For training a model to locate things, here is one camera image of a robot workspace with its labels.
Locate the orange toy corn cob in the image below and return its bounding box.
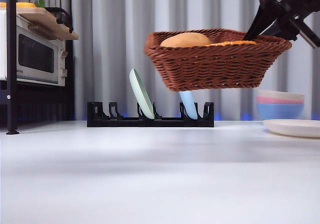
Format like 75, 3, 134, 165
207, 39, 258, 46

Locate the brown wicker basket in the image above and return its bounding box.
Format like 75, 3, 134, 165
144, 28, 293, 92

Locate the brown toy potato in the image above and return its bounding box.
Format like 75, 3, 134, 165
159, 32, 213, 47

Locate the pink bowl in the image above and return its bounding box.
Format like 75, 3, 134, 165
256, 96, 306, 107

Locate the blue bowl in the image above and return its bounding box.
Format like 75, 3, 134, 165
256, 103, 305, 121

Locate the white plate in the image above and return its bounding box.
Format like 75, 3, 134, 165
262, 119, 320, 139

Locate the pale blue plate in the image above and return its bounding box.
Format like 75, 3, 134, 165
177, 90, 198, 120

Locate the grey curtain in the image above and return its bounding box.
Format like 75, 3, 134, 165
0, 0, 320, 121

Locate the pale green plate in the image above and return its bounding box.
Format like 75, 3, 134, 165
128, 68, 155, 120

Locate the black dish rack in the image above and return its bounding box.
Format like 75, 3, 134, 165
86, 101, 215, 128

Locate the wooden cutting board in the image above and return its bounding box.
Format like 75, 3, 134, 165
16, 7, 79, 41

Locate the cream toaster oven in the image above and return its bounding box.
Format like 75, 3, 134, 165
14, 13, 69, 87

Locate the yellow orange fruit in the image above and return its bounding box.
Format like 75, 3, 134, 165
0, 1, 37, 9

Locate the white box appliance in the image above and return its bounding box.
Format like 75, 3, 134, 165
0, 8, 7, 81

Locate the black metal handle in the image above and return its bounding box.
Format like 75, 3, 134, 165
44, 6, 74, 34

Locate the black metal shelf frame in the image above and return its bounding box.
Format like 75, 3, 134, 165
0, 0, 76, 135

